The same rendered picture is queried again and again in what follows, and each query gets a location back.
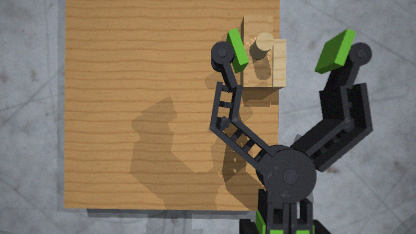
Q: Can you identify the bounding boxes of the light brown wooden board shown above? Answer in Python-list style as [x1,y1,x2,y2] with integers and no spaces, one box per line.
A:
[64,0,286,211]

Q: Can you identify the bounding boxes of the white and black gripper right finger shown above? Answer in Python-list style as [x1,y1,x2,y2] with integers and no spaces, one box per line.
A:
[313,220,331,234]

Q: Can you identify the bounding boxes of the small wooden block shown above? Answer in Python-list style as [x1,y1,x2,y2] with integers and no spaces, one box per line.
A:
[240,15,273,90]

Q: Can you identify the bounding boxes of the light wooden dowel pin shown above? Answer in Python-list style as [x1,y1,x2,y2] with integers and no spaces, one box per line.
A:
[249,32,274,59]

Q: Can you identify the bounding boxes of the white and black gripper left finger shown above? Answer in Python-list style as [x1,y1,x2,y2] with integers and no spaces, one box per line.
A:
[239,219,259,234]

